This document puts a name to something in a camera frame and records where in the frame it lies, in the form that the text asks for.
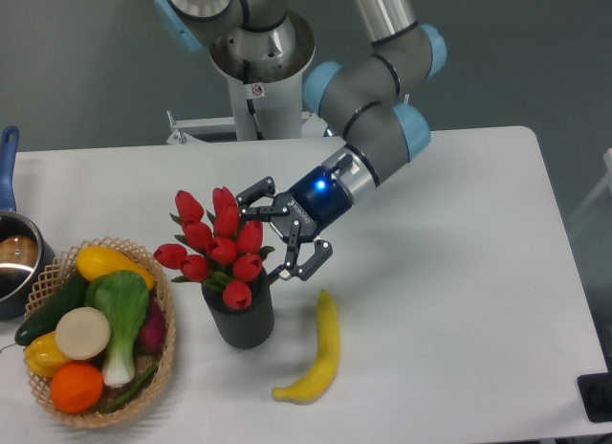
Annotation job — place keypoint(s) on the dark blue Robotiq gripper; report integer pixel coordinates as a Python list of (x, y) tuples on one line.
[(325, 197)]

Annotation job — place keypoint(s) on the red tulip bouquet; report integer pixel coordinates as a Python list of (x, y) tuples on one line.
[(217, 249)]

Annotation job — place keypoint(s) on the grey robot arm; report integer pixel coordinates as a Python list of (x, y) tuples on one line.
[(265, 51)]

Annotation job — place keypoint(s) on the dark grey ribbed vase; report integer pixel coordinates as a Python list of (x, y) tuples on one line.
[(243, 328)]

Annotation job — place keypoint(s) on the yellow banana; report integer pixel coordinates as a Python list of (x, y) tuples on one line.
[(320, 376)]

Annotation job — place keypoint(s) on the purple sweet potato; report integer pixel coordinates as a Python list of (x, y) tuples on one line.
[(152, 332)]

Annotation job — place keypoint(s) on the green bok choy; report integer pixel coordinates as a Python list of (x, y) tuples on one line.
[(122, 297)]

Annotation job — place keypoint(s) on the yellow squash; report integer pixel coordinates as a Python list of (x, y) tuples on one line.
[(93, 262)]

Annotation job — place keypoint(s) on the green cucumber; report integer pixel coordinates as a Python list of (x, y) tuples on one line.
[(70, 296)]

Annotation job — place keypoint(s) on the green bean pod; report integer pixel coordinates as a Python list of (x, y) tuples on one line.
[(134, 390)]

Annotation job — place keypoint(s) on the woven wicker basket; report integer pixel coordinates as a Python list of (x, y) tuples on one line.
[(153, 350)]

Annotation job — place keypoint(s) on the orange fruit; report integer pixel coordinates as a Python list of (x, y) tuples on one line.
[(76, 387)]

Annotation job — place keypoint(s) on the yellow bell pepper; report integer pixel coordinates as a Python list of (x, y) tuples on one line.
[(43, 357)]

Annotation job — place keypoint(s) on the black device at table edge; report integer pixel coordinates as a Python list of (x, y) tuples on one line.
[(595, 392)]

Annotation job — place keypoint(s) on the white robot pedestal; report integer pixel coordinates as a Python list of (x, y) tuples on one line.
[(260, 111)]

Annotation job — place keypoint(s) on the blue handled saucepan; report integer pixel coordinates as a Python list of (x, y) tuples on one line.
[(24, 251)]

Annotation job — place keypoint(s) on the white frame at right edge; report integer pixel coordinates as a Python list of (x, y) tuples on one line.
[(595, 204)]

